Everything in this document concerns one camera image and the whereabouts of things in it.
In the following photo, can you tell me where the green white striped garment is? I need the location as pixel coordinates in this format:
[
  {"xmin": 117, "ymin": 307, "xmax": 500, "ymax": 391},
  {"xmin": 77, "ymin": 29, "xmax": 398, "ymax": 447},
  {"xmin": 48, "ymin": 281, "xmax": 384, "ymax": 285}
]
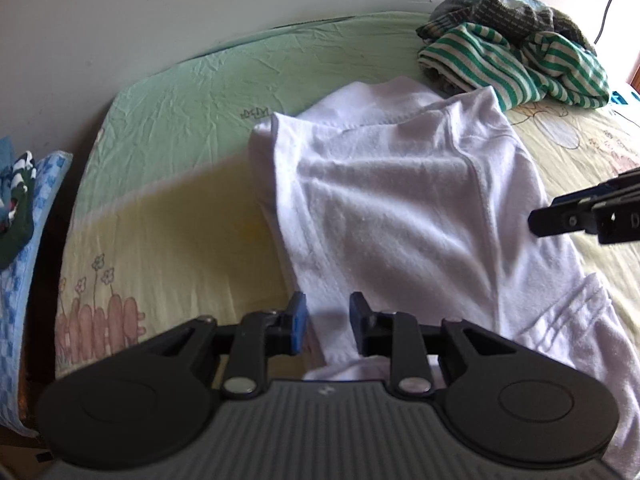
[{"xmin": 418, "ymin": 22, "xmax": 611, "ymax": 110}]

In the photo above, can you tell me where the blue grey striped garment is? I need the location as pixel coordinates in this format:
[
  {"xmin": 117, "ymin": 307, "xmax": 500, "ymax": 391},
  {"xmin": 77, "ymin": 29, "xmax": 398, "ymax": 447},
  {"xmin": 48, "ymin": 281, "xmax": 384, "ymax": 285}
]
[{"xmin": 416, "ymin": 0, "xmax": 596, "ymax": 54}]

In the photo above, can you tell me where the blue folded cloth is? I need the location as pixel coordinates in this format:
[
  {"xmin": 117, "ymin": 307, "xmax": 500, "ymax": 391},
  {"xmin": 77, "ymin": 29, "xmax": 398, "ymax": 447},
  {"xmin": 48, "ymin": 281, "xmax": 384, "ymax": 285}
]
[{"xmin": 0, "ymin": 136, "xmax": 16, "ymax": 222}]

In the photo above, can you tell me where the white t-shirt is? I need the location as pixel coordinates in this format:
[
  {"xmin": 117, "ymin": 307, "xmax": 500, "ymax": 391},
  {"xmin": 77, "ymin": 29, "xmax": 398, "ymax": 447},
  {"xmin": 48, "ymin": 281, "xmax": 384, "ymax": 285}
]
[{"xmin": 248, "ymin": 77, "xmax": 639, "ymax": 479}]

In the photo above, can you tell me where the green yellow cartoon bedsheet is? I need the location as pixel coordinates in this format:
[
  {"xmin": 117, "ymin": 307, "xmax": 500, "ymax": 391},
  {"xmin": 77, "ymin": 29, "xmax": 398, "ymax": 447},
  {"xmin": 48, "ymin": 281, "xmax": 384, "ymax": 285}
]
[{"xmin": 53, "ymin": 10, "xmax": 640, "ymax": 380}]

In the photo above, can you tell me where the dark green folded garment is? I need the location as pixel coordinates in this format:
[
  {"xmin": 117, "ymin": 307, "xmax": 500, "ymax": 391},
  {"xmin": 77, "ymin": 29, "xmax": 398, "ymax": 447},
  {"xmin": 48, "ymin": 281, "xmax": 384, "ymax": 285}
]
[{"xmin": 1, "ymin": 151, "xmax": 37, "ymax": 271}]

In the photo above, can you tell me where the blue checkered towel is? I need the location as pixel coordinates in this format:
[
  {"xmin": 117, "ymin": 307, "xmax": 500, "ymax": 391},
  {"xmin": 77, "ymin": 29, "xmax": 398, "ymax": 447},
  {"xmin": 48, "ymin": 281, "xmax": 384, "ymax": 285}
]
[{"xmin": 1, "ymin": 151, "xmax": 73, "ymax": 438}]

